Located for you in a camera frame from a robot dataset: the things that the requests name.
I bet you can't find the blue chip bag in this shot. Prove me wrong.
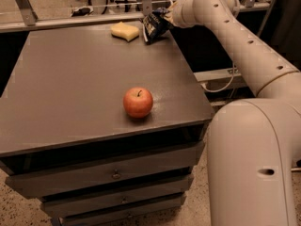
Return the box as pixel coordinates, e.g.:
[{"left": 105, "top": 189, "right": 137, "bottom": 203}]
[{"left": 141, "top": 8, "right": 173, "bottom": 44}]

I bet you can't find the grey floor beam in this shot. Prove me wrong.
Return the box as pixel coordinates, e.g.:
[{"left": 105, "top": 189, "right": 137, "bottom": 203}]
[{"left": 194, "top": 68, "right": 246, "bottom": 93}]

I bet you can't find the grey metal rail frame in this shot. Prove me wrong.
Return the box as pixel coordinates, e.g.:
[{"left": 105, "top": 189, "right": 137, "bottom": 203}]
[{"left": 0, "top": 0, "right": 283, "bottom": 34}]

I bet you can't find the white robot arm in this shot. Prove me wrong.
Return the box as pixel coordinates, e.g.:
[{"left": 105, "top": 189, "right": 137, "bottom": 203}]
[{"left": 172, "top": 0, "right": 301, "bottom": 226}]

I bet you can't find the yellow sponge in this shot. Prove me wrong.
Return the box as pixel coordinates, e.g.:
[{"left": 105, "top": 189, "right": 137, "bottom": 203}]
[{"left": 110, "top": 22, "right": 139, "bottom": 42}]

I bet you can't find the top drawer knob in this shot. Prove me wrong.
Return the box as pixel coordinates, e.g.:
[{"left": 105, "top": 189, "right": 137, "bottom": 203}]
[{"left": 112, "top": 169, "right": 121, "bottom": 180}]

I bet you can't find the white cable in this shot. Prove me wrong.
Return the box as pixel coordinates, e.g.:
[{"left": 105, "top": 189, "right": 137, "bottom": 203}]
[{"left": 200, "top": 63, "right": 236, "bottom": 94}]

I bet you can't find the red apple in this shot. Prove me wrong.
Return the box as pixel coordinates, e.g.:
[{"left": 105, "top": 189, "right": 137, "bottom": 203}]
[{"left": 123, "top": 87, "right": 153, "bottom": 119}]

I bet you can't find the grey drawer cabinet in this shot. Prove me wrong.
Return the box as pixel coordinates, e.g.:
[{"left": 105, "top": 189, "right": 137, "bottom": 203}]
[{"left": 0, "top": 24, "right": 213, "bottom": 226}]

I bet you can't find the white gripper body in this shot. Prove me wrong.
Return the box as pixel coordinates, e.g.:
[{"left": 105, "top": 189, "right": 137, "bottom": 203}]
[{"left": 172, "top": 0, "right": 197, "bottom": 28}]

